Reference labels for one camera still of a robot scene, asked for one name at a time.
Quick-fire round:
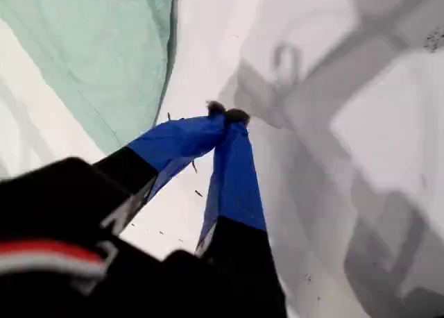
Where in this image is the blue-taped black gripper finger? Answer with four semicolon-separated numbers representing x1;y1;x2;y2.
92;101;229;235
194;108;288;318

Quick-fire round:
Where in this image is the pale green T-shirt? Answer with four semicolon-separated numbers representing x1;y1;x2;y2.
0;0;180;158

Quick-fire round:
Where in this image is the red and white wire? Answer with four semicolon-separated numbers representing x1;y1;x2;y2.
0;240;109;281

